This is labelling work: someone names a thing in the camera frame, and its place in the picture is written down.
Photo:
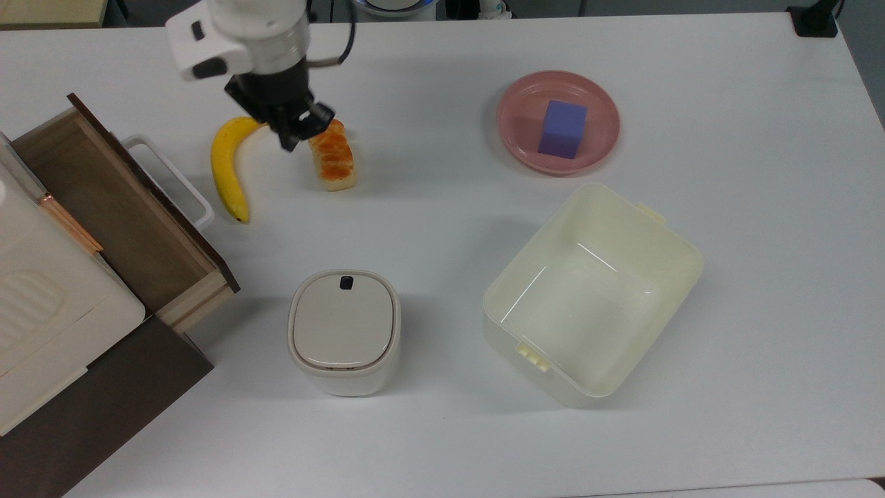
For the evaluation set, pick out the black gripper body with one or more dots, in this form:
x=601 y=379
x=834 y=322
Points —
x=273 y=97

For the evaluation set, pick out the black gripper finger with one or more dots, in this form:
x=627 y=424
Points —
x=289 y=140
x=321 y=119

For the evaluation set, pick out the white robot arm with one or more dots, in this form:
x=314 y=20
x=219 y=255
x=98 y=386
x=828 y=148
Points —
x=256 y=28

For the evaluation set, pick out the toy bread with orange topping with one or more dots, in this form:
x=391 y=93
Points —
x=335 y=166

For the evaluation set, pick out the yellow banana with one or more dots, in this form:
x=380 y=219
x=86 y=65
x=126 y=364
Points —
x=225 y=173

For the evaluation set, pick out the small beige lidded bin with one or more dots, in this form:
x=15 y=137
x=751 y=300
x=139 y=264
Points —
x=344 y=325

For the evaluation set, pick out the pink plate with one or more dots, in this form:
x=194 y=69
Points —
x=518 y=131

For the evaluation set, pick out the purple cube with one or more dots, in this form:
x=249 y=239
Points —
x=562 y=130

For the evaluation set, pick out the cream open plastic container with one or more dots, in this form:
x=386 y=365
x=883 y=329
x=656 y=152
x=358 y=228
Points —
x=588 y=311

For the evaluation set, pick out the dark wood cabinet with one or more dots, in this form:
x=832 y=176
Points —
x=104 y=415

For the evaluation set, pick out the black table clamp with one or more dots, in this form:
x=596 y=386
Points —
x=812 y=21

